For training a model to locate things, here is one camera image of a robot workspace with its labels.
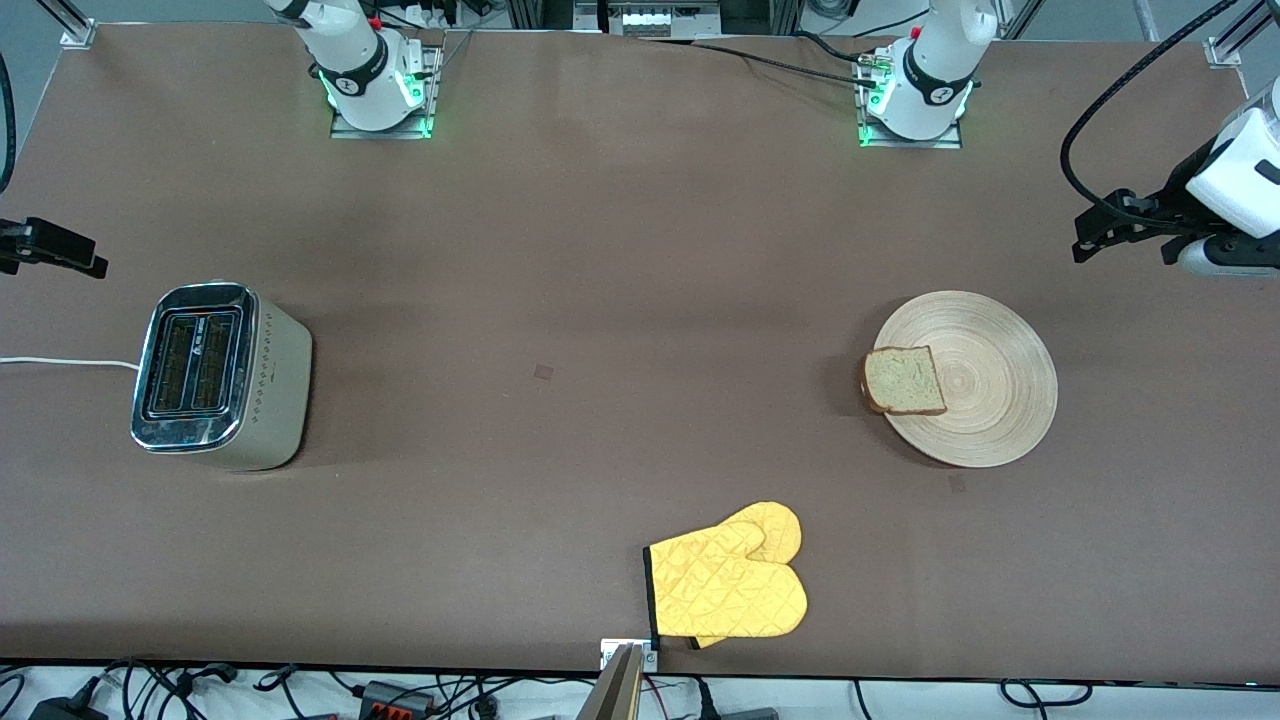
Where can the dark aluminium frame post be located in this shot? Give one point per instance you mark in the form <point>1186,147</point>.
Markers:
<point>530,12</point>

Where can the brown bread slice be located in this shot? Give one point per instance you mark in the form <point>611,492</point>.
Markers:
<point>905,382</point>

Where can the black connector with orange levers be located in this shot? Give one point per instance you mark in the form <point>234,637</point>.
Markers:
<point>395,700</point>

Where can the round wooden plate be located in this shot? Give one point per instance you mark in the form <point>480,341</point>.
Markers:
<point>990,390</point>

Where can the black power adapter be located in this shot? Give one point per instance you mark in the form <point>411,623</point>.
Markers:
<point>65,710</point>

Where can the yellow quilted oven mitt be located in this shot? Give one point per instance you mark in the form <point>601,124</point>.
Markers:
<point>720,590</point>
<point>780,525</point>

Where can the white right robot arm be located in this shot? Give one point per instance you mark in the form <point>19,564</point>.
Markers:
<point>355,70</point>

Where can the silver corner bracket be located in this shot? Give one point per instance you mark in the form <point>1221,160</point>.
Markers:
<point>78,35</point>
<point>1222,52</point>

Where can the silver aluminium profile bar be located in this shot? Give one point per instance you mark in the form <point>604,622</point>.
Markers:
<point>65,12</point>
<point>1255,22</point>

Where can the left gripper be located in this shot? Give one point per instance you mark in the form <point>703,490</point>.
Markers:
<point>1176,212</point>

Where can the silver two-slot toaster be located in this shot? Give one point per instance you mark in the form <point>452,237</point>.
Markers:
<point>270,400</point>

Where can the white power strip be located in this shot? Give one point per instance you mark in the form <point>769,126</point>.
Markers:
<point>645,20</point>

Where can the tan camera mount post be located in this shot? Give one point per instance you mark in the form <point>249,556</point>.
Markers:
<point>615,690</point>

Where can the silver edge bracket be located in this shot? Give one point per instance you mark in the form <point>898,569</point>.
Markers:
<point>608,652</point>

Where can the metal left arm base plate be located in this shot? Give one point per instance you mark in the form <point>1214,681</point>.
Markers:
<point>955,142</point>

